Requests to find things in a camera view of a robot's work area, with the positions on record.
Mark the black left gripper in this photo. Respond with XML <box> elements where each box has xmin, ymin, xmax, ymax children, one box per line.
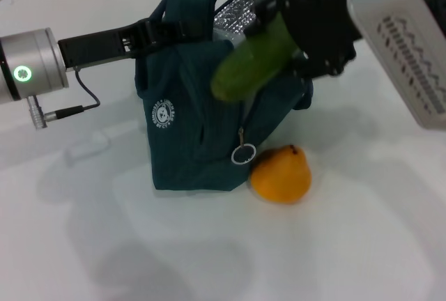
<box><xmin>57</xmin><ymin>18</ymin><xmax>207</xmax><ymax>72</ymax></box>

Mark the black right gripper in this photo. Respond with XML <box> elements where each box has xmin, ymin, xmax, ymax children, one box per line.
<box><xmin>245</xmin><ymin>0</ymin><xmax>364</xmax><ymax>79</ymax></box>

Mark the green cucumber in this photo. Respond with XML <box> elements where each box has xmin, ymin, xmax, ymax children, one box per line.
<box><xmin>210</xmin><ymin>11</ymin><xmax>301</xmax><ymax>102</ymax></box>

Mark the dark teal insulated lunch bag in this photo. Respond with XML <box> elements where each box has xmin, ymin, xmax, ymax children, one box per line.
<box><xmin>134</xmin><ymin>0</ymin><xmax>314</xmax><ymax>193</ymax></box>

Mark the orange yellow pear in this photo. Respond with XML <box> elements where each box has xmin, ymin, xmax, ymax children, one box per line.
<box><xmin>250</xmin><ymin>144</ymin><xmax>312</xmax><ymax>205</ymax></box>

